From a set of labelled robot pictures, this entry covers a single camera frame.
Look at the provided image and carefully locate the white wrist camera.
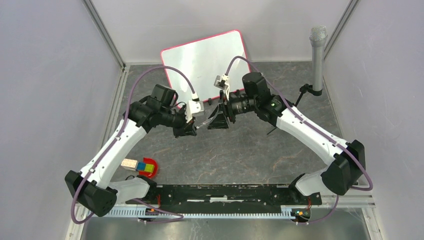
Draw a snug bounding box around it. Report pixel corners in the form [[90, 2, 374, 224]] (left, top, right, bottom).
[[213, 74, 230, 97], [185, 100, 205, 123]]

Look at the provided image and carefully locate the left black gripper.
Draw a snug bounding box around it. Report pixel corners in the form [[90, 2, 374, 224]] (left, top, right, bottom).
[[160, 105, 197, 139]]

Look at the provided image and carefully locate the red bowl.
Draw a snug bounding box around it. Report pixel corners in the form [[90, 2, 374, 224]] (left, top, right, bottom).
[[138, 157, 159, 179]]

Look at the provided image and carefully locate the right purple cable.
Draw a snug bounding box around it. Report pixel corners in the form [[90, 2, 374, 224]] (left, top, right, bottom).
[[224, 55, 374, 225]]

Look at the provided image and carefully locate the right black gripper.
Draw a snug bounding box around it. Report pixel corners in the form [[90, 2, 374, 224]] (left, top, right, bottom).
[[206, 90, 258, 131]]

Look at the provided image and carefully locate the pink framed whiteboard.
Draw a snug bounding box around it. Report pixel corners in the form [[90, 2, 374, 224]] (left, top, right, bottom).
[[160, 30, 251, 102]]

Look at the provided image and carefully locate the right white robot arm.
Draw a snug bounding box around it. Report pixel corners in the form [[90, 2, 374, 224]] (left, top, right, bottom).
[[207, 72, 366, 204]]

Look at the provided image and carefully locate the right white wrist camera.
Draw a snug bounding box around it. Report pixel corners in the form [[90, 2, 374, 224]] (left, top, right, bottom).
[[213, 74, 230, 97]]

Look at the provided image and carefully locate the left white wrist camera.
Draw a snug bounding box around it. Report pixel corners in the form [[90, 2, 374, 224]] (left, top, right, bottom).
[[185, 100, 205, 123]]

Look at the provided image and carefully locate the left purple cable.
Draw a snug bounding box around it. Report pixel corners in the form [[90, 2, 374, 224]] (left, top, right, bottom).
[[71, 65, 200, 226]]

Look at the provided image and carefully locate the aluminium toothed rail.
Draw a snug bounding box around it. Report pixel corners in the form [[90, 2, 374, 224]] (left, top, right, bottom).
[[109, 204, 312, 220]]

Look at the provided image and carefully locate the cream lego brick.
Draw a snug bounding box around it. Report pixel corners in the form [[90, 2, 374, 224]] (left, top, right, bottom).
[[120, 158, 139, 171]]

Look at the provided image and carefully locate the purple cable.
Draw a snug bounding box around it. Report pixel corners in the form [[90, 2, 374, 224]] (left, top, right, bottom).
[[71, 65, 200, 226], [224, 55, 374, 225]]

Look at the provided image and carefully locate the colourful block toy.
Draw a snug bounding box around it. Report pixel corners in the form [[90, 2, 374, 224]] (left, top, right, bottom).
[[137, 162, 155, 174]]

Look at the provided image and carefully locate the whiteboard marker pen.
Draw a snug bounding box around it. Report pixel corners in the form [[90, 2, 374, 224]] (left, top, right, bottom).
[[195, 119, 211, 129]]

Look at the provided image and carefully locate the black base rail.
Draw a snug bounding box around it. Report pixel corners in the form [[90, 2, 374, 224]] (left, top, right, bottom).
[[141, 184, 322, 214]]

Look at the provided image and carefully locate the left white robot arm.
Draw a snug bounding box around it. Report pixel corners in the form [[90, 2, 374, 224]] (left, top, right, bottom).
[[64, 84, 203, 224]]

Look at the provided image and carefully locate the silver microphone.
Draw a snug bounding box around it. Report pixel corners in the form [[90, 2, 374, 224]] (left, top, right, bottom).
[[309, 25, 328, 96]]

